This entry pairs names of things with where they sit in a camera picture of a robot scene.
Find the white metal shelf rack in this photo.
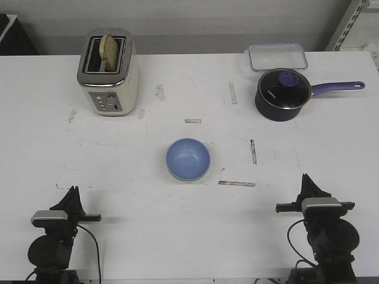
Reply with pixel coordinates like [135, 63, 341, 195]
[325, 1, 378, 51]

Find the blue plastic bowl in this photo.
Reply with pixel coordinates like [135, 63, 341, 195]
[165, 138, 211, 168]

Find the glass pot lid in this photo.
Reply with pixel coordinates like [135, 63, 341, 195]
[258, 68, 311, 110]

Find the clear plastic food container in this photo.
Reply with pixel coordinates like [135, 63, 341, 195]
[244, 43, 308, 72]

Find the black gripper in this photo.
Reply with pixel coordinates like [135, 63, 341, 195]
[275, 173, 355, 220]
[50, 186, 101, 237]

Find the dark blue saucepan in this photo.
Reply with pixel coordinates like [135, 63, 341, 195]
[255, 68, 365, 122]

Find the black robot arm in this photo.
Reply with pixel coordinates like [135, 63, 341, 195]
[275, 173, 359, 283]
[27, 186, 102, 283]

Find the toast bread slice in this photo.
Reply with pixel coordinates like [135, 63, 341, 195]
[99, 34, 120, 72]

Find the cream two-slot toaster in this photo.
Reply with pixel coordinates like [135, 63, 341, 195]
[76, 28, 140, 117]

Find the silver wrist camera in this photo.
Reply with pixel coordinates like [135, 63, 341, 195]
[31, 210, 68, 228]
[301, 197, 342, 213]

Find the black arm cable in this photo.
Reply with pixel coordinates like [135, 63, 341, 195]
[77, 224, 102, 284]
[286, 219, 319, 269]

